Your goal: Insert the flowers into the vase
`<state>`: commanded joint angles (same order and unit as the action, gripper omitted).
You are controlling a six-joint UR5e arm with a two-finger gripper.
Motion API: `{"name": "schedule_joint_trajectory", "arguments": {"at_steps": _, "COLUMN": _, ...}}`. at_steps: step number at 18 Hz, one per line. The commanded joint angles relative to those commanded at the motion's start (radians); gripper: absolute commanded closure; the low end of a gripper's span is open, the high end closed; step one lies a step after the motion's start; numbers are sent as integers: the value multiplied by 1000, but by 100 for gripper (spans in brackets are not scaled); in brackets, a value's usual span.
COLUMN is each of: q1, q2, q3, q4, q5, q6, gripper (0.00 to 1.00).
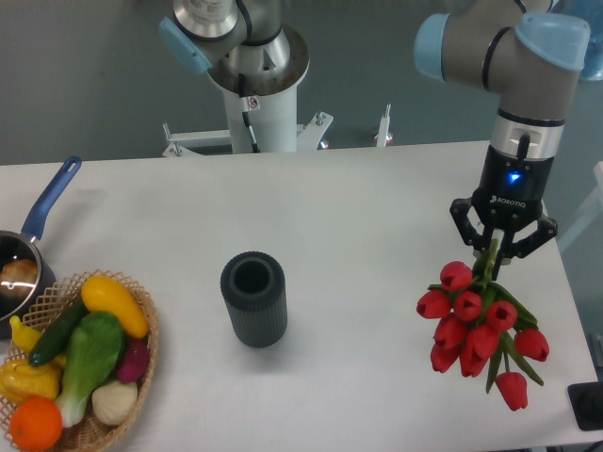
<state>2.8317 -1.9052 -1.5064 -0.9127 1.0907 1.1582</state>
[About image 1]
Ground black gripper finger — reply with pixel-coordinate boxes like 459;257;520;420
492;214;558;281
449;198;490;256

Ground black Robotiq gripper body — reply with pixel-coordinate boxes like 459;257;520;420
471;146;554;232

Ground red tulip bouquet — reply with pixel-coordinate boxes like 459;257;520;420
416;243;550;412

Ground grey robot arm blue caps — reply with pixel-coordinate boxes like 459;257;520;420
158;1;590;272

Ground dark grey ribbed vase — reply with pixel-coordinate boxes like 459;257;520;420
220;250;287;348

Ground black device at table edge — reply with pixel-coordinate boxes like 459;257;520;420
567;381;602;431

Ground blue translucent bag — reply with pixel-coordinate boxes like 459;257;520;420
580;0;602;82

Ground yellow squash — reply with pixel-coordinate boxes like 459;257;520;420
81;275;150;339

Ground green bok choy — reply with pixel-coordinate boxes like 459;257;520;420
56;312;125;428

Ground white garlic bulb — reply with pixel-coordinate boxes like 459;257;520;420
91;380;138;426

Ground dark green cucumber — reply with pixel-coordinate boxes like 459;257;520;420
28;298;89;367

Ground woven wicker basket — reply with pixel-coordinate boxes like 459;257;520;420
0;268;160;452

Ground browned bread roll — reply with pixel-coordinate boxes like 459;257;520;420
1;259;38;299

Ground yellow banana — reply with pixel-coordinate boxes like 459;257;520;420
9;315;42;355

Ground yellow bell pepper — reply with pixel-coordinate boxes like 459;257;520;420
1;359;61;405

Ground orange fruit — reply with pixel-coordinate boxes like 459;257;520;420
8;396;63;451

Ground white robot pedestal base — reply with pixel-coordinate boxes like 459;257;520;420
161;24;395;158

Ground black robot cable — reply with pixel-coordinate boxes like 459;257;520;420
237;73;261;153

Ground blue handled saucepan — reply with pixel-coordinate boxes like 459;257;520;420
1;156;82;340

